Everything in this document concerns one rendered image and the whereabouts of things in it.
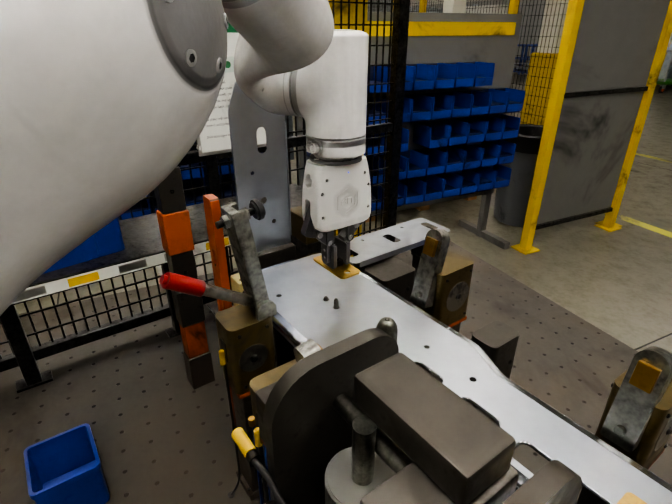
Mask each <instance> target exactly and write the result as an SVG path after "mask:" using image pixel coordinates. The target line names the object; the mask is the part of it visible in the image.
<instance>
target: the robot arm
mask: <svg viewBox="0 0 672 504"><path fill-rule="evenodd" d="M228 22H229V23H230V24H231V25H232V26H233V27H234V29H235V30H236V31H237V32H238V33H239V36H238V40H237V43H236V48H235V54H234V75H235V79H236V82H237V84H238V86H239V87H240V89H241V90H242V91H243V92H244V94H245V95H246V96H247V97H249V98H250V99H251V100H252V101H253V102H254V103H255V104H256V105H258V106H259V107H260V108H262V109H264V110H265V111H267V112H270V113H273V114H278V115H286V116H301V117H303V118H304V120H305V123H306V151H307V152H309V153H311V154H310V159H308V160H307V161H306V166H305V172H304V180H303V192H302V213H303V220H304V222H303V225H302V229H301V234H302V235H304V236H305V237H309V238H316V239H318V241H320V242H321V257H322V261H323V263H324V264H326V265H327V266H329V267H330V268H332V269H335V268H337V256H338V257H339V258H341V259H343V263H344V264H346V265H347V264H349V263H350V241H352V240H353V239H354V233H355V232H356V230H357V229H358V227H359V225H361V224H362V223H364V222H365V221H366V220H367V219H368V218H369V217H370V214H371V185H370V174H369V168H368V163H367V158H366V156H363V154H364V153H365V147H366V111H367V77H368V42H369V36H368V34H367V33H365V32H363V31H360V30H353V29H334V19H333V14H332V11H331V8H330V5H329V2H328V0H0V316H1V315H2V313H3V312H4V311H5V310H6V309H7V308H8V307H9V306H10V305H11V304H12V303H13V302H14V301H15V299H16V298H17V297H18V296H19V295H20V294H21V293H22V292H23V291H24V290H25V289H26V288H27V287H29V286H30V285H31V284H32V283H33V282H34V281H35V280H36V279H37V278H38V277H39V276H41V275H42V274H43V273H44V272H45V271H46V270H48V269H49V268H50V267H51V266H52V265H54V264H55V263H56V262H58V261H59V260H60V259H62V258H63V257H64V256H66V255H67V254H68V253H69V252H71V251H72V250H73V249H75V248H76V247H77V246H79V245H80V244H81V243H83V242H84V241H85V240H87V239H88V238H89V237H91V236H92V235H93V234H95V233H96V232H98V231H99V230H100V229H102V228H103V227H105V226H106V225H108V224H109V223H110V222H112V221H113V220H115V219H116V218H117V217H119V216H120V215H121V214H123V213H124V212H126V211H127V210H128V209H130V208H131V207H132V206H134V205H135V204H136V203H138V202H139V201H140V200H142V199H143V198H144V197H146V196H147V195H148V194H149V193H150V192H152V191H153V190H154V189H155V188H156V187H157V186H158V185H159V184H160V183H161V182H162V181H163V180H165V179H166V178H167V177H168V175H169V174H170V173H171V172H172V171H173V170H174V169H175V168H176V166H177V165H178V164H179V163H180V162H181V160H182V159H183V158H184V156H185V155H186V154H187V152H188V151H189V150H190V148H191V147H192V146H193V144H194V143H195V141H196V140H197V138H198V137H199V135H200V133H201V132H202V130H203V128H204V127H205V125H206V123H207V121H208V119H209V117H210V115H211V113H212V111H213V109H214V107H215V104H216V101H217V98H218V95H219V92H220V89H221V86H222V82H223V79H224V74H225V68H226V60H227V29H228ZM314 228H315V229H314ZM337 229H338V235H337V236H335V245H334V230H337Z"/></svg>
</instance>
